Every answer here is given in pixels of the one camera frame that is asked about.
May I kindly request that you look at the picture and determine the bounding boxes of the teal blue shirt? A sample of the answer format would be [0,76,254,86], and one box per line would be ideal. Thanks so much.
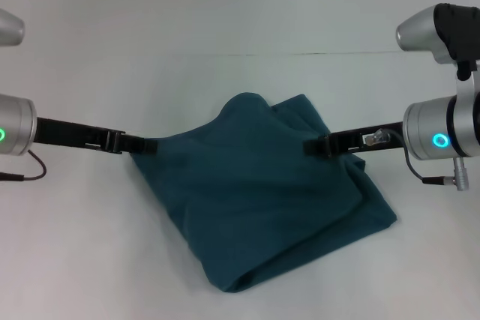
[129,91,398,295]

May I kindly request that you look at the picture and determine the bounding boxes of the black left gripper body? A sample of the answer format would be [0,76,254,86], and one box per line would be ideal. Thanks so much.
[32,116,126,155]

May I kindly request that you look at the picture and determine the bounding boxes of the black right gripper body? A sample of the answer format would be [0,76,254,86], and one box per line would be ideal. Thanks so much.
[324,120,407,158]

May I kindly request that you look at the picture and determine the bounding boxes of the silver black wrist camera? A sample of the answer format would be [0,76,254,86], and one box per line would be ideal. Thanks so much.
[0,8,26,49]
[396,3,480,106]

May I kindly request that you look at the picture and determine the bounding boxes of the clear cable plug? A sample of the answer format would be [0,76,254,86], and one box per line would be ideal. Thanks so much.
[364,128,392,145]

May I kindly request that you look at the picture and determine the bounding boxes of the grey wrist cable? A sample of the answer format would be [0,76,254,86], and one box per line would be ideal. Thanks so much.
[388,128,471,193]

